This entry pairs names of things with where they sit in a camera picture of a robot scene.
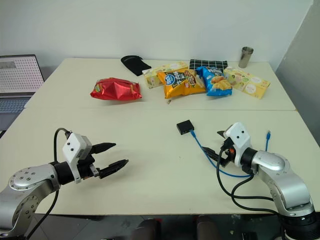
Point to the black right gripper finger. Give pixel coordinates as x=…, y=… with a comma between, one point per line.
x=221, y=133
x=212, y=153

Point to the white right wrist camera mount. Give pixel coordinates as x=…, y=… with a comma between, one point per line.
x=238, y=136

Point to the orange chip bag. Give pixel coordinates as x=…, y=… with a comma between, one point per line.
x=178, y=86

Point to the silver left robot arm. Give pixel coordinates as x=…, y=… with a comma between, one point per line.
x=30, y=185

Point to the blue chip bag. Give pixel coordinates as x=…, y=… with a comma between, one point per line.
x=217, y=82

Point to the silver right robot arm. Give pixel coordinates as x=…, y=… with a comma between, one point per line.
x=282, y=180

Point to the black fabric pouch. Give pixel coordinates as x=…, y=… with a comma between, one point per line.
x=135, y=64

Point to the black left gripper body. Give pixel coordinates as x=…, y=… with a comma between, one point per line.
x=86, y=168

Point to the yellow patterned tissue box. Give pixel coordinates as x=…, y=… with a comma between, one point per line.
x=250, y=82
x=151, y=78

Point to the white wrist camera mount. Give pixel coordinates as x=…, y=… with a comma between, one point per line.
x=238, y=136
x=71, y=147

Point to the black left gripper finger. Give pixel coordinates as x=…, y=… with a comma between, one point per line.
x=113, y=168
x=103, y=147

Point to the red snack bag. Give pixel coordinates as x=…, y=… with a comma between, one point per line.
x=115, y=90

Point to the stainless steel cup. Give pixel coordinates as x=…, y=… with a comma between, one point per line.
x=245, y=57

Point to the black white grid pouch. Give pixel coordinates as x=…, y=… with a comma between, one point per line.
x=207, y=63

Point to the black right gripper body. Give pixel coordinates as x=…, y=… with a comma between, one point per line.
x=228, y=155

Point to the grey laptop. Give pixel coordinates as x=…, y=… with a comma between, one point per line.
x=17, y=75

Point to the small black box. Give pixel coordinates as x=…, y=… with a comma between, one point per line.
x=184, y=125

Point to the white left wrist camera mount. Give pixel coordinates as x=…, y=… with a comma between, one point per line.
x=71, y=147

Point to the grey partition panel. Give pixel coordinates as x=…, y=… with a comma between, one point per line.
x=300, y=75

